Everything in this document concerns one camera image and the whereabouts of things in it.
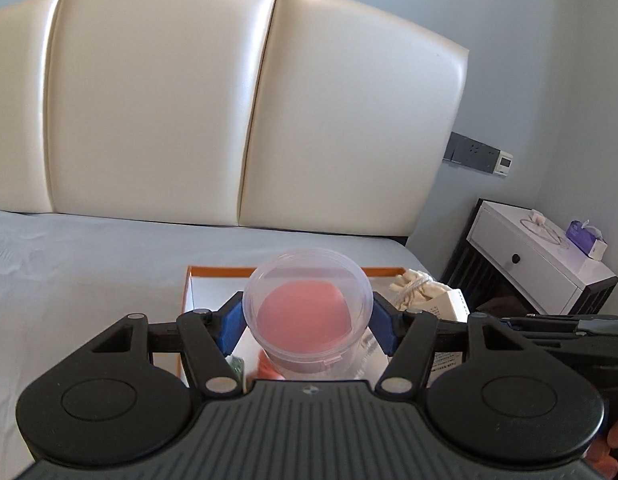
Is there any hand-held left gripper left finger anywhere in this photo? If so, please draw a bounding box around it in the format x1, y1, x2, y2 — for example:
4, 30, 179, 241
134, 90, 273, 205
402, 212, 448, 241
91, 290, 247, 398

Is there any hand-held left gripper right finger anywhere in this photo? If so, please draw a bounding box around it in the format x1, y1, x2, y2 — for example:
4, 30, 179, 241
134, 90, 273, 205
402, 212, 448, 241
371, 292, 527, 398

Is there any orange cardboard box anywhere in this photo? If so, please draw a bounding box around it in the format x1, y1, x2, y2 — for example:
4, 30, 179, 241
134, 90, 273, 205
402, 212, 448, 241
178, 265, 470, 391

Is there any white printed drawstring pouch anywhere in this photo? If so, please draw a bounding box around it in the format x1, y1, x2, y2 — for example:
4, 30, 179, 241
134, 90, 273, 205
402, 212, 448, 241
389, 267, 472, 386

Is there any pink squeeze bottle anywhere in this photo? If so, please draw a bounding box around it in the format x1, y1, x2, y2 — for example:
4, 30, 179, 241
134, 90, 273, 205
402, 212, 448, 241
258, 350, 284, 381

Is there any pink makeup sponge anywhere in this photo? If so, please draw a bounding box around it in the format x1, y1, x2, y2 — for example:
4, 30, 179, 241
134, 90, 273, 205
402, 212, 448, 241
259, 281, 354, 356

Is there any clear plastic cup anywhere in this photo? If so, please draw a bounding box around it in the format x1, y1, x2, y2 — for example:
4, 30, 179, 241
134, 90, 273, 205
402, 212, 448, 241
242, 247, 374, 377

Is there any person's right hand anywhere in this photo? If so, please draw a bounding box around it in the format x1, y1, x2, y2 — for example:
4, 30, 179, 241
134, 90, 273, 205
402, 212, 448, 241
589, 422, 618, 480

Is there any white and black nightstand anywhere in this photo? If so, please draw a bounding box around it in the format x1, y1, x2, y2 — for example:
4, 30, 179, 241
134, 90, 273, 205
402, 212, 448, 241
441, 198, 618, 318

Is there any purple tissue pack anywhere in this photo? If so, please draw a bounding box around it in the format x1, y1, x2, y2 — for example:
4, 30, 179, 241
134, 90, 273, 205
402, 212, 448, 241
565, 220, 607, 261

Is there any grey bed sheet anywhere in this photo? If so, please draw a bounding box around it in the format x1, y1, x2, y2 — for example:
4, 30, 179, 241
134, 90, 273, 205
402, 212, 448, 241
0, 207, 440, 480

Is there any cream leather headboard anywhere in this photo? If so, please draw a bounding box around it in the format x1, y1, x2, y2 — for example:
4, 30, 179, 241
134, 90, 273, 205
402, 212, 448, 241
0, 0, 470, 236

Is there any white charging cable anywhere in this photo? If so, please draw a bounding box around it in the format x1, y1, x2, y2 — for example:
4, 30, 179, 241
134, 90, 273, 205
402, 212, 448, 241
520, 210, 570, 248

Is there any grey wall switch panel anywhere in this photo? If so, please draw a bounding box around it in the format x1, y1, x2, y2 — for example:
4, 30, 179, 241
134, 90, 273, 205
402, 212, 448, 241
444, 131, 500, 175

